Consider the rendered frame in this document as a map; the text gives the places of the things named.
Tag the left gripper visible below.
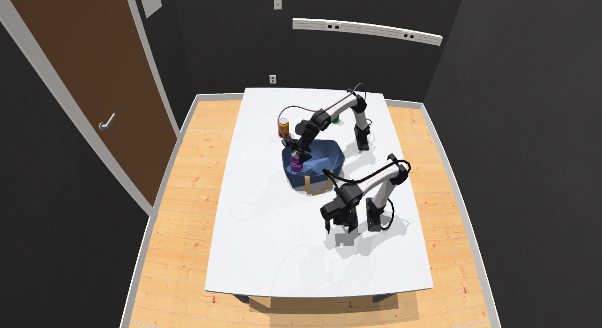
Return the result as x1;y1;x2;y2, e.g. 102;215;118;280
325;207;358;234

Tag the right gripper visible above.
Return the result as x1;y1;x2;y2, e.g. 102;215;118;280
291;136;313;165

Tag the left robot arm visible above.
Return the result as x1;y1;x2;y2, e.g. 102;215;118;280
320;153;408;232

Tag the purple drink can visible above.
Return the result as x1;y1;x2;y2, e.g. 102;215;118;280
291;150;303;172

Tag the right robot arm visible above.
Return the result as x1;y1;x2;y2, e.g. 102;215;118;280
281;88;370;151

